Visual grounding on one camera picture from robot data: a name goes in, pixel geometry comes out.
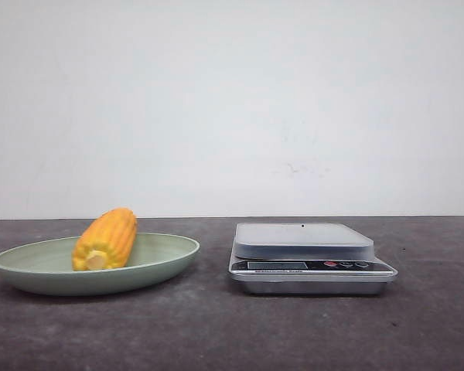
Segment yellow corn cob piece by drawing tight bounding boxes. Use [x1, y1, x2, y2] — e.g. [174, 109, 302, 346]
[71, 207, 137, 271]

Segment silver digital kitchen scale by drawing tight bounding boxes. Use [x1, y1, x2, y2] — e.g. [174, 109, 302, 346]
[228, 223, 398, 295]

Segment pale green shallow plate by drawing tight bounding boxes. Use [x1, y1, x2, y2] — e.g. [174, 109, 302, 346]
[0, 233, 200, 296]

